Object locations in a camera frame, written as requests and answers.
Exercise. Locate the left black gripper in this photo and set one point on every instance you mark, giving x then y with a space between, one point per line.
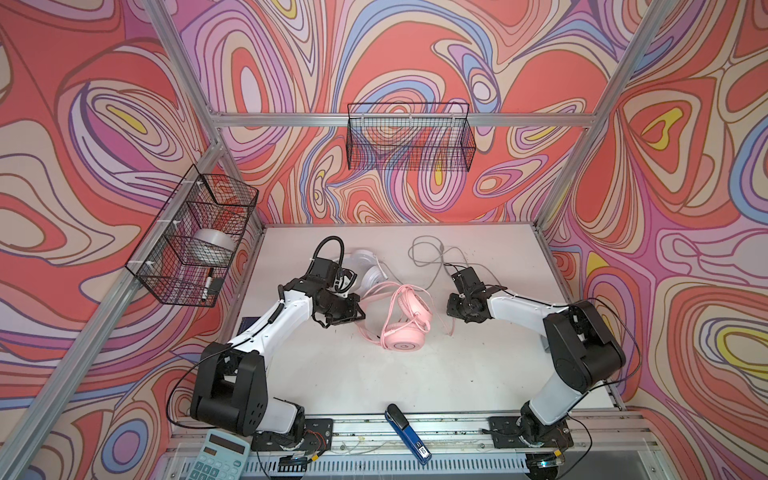
350 313

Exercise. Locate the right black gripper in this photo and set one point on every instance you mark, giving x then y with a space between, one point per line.
452 310

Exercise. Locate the pink headphones with cable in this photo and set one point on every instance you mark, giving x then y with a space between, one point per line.
409 316

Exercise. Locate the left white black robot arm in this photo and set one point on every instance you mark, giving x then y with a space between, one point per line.
231 386

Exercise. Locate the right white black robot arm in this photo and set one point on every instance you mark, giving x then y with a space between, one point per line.
582 348

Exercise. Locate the dark blue notebook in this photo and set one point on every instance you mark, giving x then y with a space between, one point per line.
246 323

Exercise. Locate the white tape roll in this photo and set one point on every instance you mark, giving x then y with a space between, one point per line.
212 248

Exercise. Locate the blue black stapler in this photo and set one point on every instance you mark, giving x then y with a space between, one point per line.
401 426

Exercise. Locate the light green calculator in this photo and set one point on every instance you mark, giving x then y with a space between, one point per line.
223 456

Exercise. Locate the black wire basket left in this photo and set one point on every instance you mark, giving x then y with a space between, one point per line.
185 257

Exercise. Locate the black wire basket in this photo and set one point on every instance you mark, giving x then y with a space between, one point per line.
410 136
185 257

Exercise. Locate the black wire basket back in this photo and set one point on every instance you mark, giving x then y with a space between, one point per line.
410 136

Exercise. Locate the aluminium front rail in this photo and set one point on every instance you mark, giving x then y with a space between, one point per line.
432 446

